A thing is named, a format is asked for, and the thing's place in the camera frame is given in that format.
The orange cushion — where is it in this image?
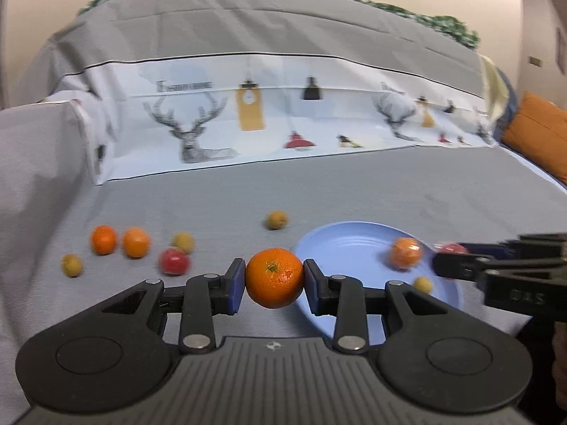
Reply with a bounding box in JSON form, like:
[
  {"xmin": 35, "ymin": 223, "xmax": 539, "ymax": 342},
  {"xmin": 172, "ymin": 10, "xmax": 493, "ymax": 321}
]
[{"xmin": 502, "ymin": 91, "xmax": 567, "ymax": 184}]

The bare orange mandarin front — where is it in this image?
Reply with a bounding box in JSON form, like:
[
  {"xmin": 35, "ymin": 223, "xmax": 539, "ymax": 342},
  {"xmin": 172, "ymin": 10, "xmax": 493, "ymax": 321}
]
[{"xmin": 245, "ymin": 248, "xmax": 305, "ymax": 309}]

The yellow-green fruit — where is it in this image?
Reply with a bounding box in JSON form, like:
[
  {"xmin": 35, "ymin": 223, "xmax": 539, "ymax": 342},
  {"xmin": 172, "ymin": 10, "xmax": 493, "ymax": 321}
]
[
  {"xmin": 171, "ymin": 231, "xmax": 195, "ymax": 254},
  {"xmin": 61, "ymin": 254, "xmax": 84, "ymax": 278},
  {"xmin": 412, "ymin": 276, "xmax": 433, "ymax": 295},
  {"xmin": 264, "ymin": 210, "xmax": 288, "ymax": 230}
]

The person right hand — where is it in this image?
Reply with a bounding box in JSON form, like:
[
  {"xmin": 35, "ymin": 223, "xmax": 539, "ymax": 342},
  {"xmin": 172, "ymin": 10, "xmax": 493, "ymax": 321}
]
[{"xmin": 552, "ymin": 322, "xmax": 567, "ymax": 410}]

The wall switch plate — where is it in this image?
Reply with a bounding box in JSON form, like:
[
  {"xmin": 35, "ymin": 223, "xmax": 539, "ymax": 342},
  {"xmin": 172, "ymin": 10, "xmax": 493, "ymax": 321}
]
[{"xmin": 529, "ymin": 57, "xmax": 542, "ymax": 67}]

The red tomato front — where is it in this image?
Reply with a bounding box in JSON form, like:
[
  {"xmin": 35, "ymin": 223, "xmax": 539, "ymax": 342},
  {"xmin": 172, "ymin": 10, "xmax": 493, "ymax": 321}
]
[{"xmin": 433, "ymin": 242, "xmax": 469, "ymax": 254}]

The grey printed sofa cover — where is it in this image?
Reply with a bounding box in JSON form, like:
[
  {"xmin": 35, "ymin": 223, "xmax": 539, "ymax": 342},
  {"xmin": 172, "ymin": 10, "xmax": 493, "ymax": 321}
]
[{"xmin": 1, "ymin": 0, "xmax": 566, "ymax": 424}]

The red tomato back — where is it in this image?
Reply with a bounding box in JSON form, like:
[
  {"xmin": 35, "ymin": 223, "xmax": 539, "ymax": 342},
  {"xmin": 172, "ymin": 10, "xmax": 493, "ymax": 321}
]
[{"xmin": 158, "ymin": 248, "xmax": 191, "ymax": 276}]

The red tomato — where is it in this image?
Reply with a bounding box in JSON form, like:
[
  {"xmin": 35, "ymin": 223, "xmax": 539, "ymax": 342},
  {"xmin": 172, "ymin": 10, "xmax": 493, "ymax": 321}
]
[
  {"xmin": 433, "ymin": 242, "xmax": 469, "ymax": 254},
  {"xmin": 158, "ymin": 248, "xmax": 191, "ymax": 276}
]

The cream yellow cloth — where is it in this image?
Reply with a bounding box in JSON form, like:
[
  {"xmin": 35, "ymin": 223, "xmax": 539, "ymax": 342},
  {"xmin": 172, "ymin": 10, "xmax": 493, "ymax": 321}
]
[{"xmin": 478, "ymin": 54, "xmax": 510, "ymax": 123}]

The plastic large orange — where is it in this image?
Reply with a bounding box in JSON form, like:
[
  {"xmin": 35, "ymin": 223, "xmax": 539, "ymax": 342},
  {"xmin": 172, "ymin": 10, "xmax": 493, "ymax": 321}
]
[{"xmin": 388, "ymin": 237, "xmax": 423, "ymax": 271}]

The bare orange mandarin back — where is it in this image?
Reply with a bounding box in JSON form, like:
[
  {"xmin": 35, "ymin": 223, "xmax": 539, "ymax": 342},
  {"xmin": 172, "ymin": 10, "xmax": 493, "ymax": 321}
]
[{"xmin": 90, "ymin": 225, "xmax": 118, "ymax": 255}]

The bare orange mandarin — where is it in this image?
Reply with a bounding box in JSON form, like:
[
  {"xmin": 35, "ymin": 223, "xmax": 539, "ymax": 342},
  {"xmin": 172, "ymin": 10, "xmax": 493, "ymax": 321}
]
[
  {"xmin": 90, "ymin": 225, "xmax": 118, "ymax": 255},
  {"xmin": 245, "ymin": 248, "xmax": 305, "ymax": 309}
]

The blue plastic plate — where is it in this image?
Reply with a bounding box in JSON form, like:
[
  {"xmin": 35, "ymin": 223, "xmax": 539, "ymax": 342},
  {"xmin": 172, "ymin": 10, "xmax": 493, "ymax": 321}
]
[{"xmin": 290, "ymin": 221, "xmax": 464, "ymax": 346}]

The framed wall picture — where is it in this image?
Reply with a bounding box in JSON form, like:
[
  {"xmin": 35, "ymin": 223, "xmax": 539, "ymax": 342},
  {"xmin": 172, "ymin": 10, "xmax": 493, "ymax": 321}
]
[{"xmin": 555, "ymin": 27, "xmax": 567, "ymax": 76}]

